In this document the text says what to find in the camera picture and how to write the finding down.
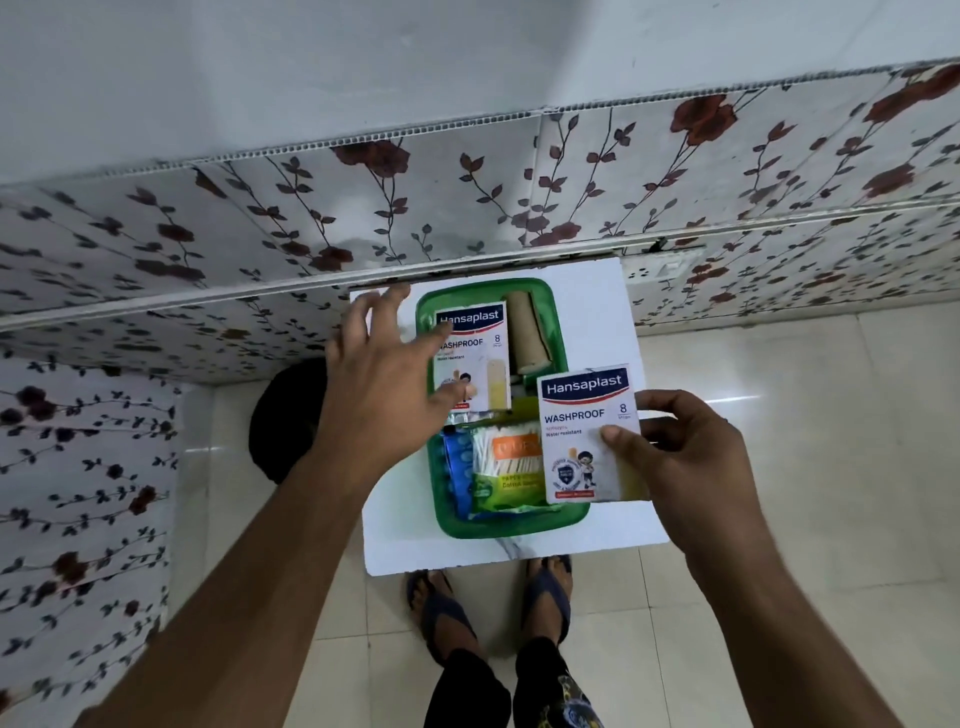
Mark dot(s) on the person's left hand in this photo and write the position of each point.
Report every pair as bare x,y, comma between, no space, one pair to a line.
379,382

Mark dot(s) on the person's right hand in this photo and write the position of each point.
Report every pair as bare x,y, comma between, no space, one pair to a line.
705,480

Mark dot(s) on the person's left thumb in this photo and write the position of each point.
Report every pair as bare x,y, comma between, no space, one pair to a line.
450,405

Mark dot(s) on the person's right thumb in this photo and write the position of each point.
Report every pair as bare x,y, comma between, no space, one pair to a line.
628,454

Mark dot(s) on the white bandage strip box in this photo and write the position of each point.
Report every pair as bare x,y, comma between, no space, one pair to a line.
480,352
581,420

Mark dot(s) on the person's right forearm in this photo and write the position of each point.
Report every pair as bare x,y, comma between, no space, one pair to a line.
780,637

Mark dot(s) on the person's left forearm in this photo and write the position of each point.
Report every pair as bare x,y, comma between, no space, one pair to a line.
247,600

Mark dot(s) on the blue blister pack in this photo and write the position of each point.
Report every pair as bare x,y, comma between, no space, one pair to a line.
456,472

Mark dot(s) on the cotton swab packet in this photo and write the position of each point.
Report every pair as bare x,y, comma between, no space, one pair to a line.
506,450

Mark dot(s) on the small white table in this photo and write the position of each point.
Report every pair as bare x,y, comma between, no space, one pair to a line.
622,540

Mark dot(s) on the brown bandage roll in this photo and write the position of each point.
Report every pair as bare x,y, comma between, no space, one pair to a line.
527,334

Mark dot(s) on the green paper packet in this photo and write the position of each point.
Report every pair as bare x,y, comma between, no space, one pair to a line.
510,495

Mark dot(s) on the green plastic tray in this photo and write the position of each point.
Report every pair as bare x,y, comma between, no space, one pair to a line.
450,521

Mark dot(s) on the black round object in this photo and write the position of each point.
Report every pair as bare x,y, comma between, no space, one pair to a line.
289,420

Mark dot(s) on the blue sandal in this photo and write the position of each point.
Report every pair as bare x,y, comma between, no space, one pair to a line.
442,615
547,600

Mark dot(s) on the black patterned trousers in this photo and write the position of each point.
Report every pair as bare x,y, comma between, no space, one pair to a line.
540,690

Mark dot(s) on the white wall socket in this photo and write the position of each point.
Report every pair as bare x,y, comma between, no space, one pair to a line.
664,268

